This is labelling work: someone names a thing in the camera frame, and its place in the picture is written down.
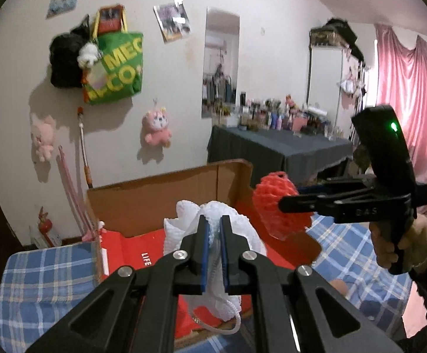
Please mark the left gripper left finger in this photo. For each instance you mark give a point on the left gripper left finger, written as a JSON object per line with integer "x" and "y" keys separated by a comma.
{"x": 134, "y": 310}

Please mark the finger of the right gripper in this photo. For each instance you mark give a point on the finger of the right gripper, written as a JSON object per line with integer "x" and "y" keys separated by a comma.
{"x": 340, "y": 185}
{"x": 327, "y": 203}

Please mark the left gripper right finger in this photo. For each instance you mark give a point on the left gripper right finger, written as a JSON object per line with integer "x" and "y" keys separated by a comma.
{"x": 295, "y": 310}

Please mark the red foam net sleeve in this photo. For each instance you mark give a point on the red foam net sleeve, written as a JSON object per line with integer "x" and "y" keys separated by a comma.
{"x": 266, "y": 196}

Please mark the white mesh bath pouf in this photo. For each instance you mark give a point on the white mesh bath pouf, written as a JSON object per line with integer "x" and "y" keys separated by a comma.
{"x": 214, "y": 299}

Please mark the right hand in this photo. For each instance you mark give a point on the right hand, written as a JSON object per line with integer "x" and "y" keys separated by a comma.
{"x": 413, "y": 244}

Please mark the dark cloth covered table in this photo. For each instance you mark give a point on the dark cloth covered table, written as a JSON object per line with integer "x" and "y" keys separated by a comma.
{"x": 300, "y": 157}

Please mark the pink folded umbrella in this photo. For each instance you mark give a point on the pink folded umbrella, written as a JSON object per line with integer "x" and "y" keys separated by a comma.
{"x": 76, "y": 203}

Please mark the brown cardboard box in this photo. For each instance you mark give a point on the brown cardboard box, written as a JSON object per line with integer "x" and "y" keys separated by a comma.
{"x": 140, "y": 206}

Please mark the blue plaid blanket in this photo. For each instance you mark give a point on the blue plaid blanket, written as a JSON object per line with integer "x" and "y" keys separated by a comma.
{"x": 39, "y": 287}

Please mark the white wardrobe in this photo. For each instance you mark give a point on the white wardrobe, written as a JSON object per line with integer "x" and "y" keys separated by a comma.
{"x": 336, "y": 77}

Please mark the pink curtain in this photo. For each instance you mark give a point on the pink curtain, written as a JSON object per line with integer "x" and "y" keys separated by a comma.
{"x": 402, "y": 83}

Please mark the green tote bag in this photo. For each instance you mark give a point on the green tote bag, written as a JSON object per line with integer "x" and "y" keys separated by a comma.
{"x": 112, "y": 61}

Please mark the pink bear plush on wall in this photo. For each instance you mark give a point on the pink bear plush on wall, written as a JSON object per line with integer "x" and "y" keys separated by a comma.
{"x": 156, "y": 128}

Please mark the wall mirror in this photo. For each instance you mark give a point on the wall mirror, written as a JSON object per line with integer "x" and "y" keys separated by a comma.
{"x": 220, "y": 65}

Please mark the pale pink plush on wall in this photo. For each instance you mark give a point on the pale pink plush on wall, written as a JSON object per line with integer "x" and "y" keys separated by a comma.
{"x": 43, "y": 133}

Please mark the orange handled stick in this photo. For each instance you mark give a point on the orange handled stick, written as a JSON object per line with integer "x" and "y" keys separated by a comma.
{"x": 87, "y": 170}

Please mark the photo poster on wall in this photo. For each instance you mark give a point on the photo poster on wall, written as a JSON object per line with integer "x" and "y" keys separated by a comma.
{"x": 173, "y": 20}

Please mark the black bag on wall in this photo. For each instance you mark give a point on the black bag on wall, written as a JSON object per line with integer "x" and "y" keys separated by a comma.
{"x": 64, "y": 51}

